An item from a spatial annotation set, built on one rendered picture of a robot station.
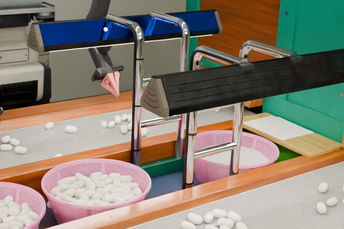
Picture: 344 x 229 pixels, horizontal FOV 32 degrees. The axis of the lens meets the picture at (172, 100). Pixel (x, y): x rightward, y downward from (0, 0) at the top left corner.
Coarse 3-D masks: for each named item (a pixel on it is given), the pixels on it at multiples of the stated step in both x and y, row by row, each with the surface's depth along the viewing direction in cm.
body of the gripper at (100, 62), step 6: (96, 60) 200; (102, 60) 200; (108, 60) 200; (96, 66) 201; (102, 66) 199; (108, 66) 198; (114, 66) 199; (120, 66) 201; (96, 72) 196; (96, 78) 200
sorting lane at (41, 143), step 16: (112, 112) 202; (128, 112) 203; (144, 112) 204; (208, 112) 207; (224, 112) 208; (32, 128) 184; (80, 128) 186; (96, 128) 187; (112, 128) 188; (160, 128) 190; (0, 144) 171; (32, 144) 173; (48, 144) 173; (64, 144) 174; (80, 144) 174; (96, 144) 175; (112, 144) 175; (0, 160) 161; (16, 160) 162; (32, 160) 162
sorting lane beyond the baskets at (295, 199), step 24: (336, 168) 167; (264, 192) 150; (288, 192) 151; (312, 192) 152; (336, 192) 152; (168, 216) 136; (264, 216) 138; (288, 216) 139; (312, 216) 140; (336, 216) 140
